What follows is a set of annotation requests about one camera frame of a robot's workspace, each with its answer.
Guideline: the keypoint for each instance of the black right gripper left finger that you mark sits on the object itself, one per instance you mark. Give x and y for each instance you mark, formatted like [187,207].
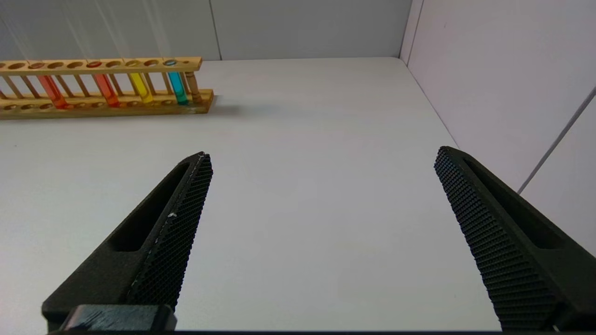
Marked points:
[158,232]

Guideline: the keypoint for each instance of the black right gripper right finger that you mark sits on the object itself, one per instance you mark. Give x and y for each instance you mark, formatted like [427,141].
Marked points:
[507,232]

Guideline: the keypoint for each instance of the wooden test tube rack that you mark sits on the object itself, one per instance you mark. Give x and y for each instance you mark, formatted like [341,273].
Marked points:
[102,100]

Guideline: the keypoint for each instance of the glass test tube yellow liquid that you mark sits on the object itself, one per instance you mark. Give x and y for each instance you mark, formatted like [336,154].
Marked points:
[141,88]

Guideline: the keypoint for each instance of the glass test tube teal liquid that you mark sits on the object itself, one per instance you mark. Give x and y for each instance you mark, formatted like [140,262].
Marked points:
[178,88]

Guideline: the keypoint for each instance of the glass test tube orange liquid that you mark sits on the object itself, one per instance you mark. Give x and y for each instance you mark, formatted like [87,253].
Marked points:
[107,90]
[53,93]

